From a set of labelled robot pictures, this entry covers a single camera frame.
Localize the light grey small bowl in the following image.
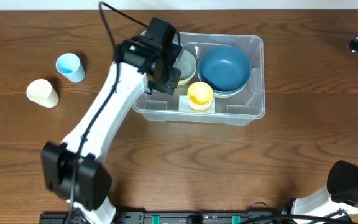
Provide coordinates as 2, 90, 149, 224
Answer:
173, 50, 196, 81

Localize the white small bowl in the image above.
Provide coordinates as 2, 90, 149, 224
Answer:
179, 68, 196, 85

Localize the yellow small bowl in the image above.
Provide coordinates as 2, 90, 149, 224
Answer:
178, 77, 191, 86

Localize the yellow cup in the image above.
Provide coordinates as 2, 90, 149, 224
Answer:
190, 106, 211, 113
188, 82, 214, 105

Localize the pink cup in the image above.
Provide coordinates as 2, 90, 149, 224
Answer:
188, 101, 212, 108

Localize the dark blue bowl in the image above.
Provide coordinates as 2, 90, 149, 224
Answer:
197, 45, 252, 92
199, 74, 250, 91

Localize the beige large bowl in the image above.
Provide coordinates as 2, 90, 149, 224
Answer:
213, 84, 247, 98

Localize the light blue cup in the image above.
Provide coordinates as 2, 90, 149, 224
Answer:
55, 53, 85, 83

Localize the cream white cup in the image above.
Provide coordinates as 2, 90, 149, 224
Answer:
26, 79, 59, 108

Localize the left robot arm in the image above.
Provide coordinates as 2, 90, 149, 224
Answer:
41, 18, 183, 223

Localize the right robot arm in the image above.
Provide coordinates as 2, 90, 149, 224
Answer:
287, 161, 358, 218

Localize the clear plastic storage container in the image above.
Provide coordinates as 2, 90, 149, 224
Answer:
132, 32, 265, 126

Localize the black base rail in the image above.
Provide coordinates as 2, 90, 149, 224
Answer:
39, 210, 275, 224

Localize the right black cable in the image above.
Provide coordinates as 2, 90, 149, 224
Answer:
237, 201, 354, 224

